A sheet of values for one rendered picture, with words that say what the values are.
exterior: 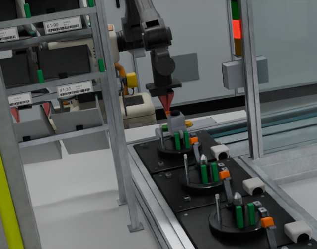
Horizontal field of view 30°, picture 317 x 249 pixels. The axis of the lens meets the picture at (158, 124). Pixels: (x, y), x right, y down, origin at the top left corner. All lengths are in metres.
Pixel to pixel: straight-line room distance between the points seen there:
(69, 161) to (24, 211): 1.59
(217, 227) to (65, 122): 0.56
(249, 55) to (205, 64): 3.28
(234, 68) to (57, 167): 0.80
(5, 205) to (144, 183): 1.14
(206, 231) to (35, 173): 0.91
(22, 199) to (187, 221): 0.88
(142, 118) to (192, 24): 2.12
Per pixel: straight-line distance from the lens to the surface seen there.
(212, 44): 4.89
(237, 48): 1.67
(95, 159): 2.15
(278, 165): 1.78
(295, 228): 1.34
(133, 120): 2.81
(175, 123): 1.78
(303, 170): 1.82
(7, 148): 0.57
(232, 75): 1.67
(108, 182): 1.96
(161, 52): 1.74
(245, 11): 1.62
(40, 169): 2.16
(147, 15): 1.84
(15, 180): 0.58
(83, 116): 1.66
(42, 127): 1.66
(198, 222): 1.43
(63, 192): 1.94
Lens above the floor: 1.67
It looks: 20 degrees down
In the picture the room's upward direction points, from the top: 8 degrees counter-clockwise
